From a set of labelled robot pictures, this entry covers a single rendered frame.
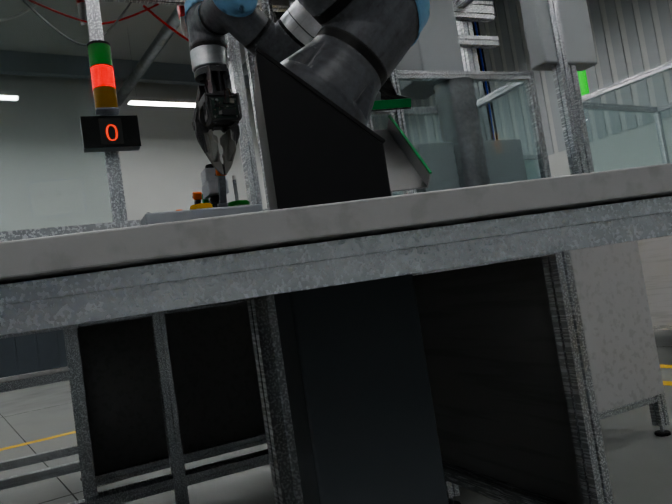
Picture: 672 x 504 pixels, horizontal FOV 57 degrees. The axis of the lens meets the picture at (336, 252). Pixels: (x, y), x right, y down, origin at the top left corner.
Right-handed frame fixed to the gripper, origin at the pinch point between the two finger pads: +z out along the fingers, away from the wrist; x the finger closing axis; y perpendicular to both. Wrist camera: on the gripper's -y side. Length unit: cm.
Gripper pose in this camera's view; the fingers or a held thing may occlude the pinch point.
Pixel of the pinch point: (222, 169)
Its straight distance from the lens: 131.1
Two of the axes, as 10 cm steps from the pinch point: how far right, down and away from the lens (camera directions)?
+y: 4.1, -1.2, -9.0
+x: 9.0, -1.1, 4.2
